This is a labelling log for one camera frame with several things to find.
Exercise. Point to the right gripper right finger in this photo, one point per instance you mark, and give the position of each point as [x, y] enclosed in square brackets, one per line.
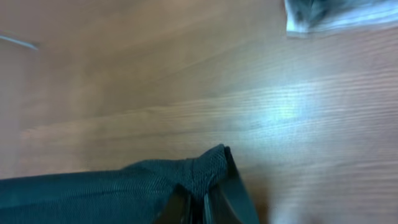
[228, 202]

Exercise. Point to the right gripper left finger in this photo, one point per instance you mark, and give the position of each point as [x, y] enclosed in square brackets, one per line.
[178, 209]

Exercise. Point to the black t-shirt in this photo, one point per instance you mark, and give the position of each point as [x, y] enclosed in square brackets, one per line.
[137, 193]

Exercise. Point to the beige folded garment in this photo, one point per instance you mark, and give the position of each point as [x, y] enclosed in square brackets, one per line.
[306, 18]

